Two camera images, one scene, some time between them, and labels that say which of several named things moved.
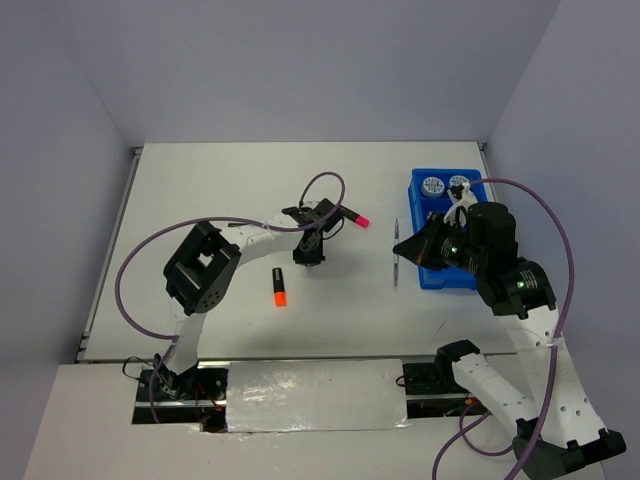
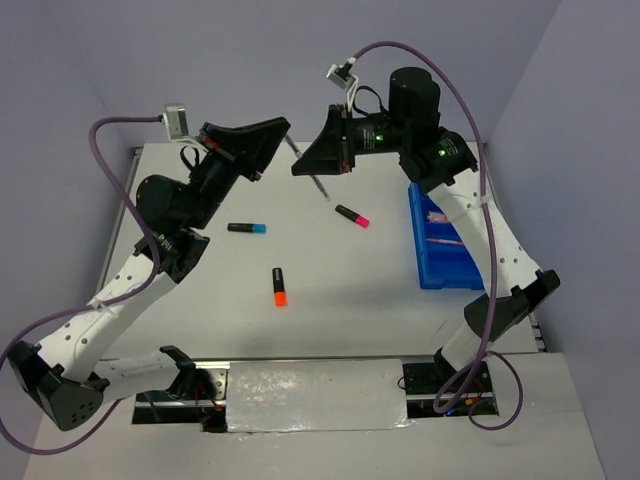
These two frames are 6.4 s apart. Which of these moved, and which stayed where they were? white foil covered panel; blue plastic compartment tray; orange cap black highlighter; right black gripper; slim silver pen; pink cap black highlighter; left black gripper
Moved: right black gripper; left black gripper; slim silver pen
Stayed: blue plastic compartment tray; white foil covered panel; orange cap black highlighter; pink cap black highlighter
